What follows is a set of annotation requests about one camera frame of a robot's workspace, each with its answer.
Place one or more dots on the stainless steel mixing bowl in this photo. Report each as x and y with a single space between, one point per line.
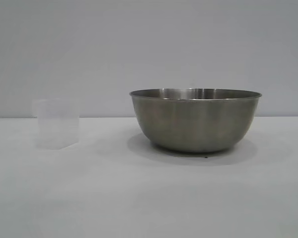
195 121

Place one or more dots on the clear plastic measuring cup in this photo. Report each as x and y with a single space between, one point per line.
55 125

